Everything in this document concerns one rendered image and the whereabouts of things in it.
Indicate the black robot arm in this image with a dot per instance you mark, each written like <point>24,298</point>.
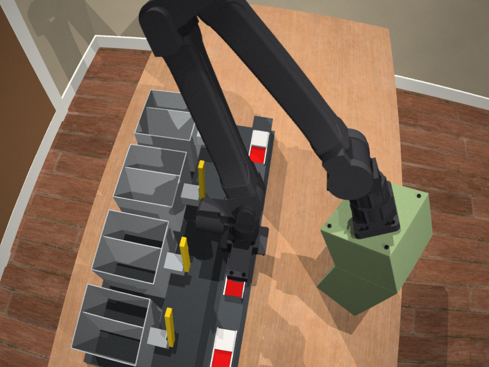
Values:
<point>171,29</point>

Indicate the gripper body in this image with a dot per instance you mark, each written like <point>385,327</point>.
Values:
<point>262,244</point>

